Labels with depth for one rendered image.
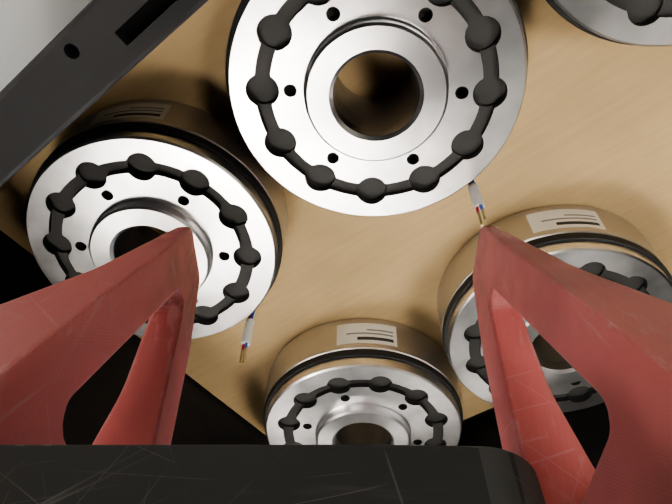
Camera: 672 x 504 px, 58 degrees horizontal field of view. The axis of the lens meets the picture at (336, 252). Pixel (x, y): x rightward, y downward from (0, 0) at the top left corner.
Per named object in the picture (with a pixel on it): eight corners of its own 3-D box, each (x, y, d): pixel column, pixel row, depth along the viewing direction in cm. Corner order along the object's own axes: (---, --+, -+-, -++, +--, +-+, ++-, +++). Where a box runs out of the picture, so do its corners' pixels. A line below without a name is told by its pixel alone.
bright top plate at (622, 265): (516, 431, 32) (518, 440, 31) (402, 318, 27) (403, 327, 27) (711, 344, 28) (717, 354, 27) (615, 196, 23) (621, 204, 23)
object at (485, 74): (368, 252, 25) (368, 260, 25) (170, 83, 21) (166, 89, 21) (582, 87, 21) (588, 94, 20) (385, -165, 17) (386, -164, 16)
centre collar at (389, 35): (371, 180, 23) (372, 188, 22) (273, 89, 21) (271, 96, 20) (478, 91, 21) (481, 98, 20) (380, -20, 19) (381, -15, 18)
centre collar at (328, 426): (349, 471, 33) (349, 481, 33) (296, 422, 31) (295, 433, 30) (428, 441, 32) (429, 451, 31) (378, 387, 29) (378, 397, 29)
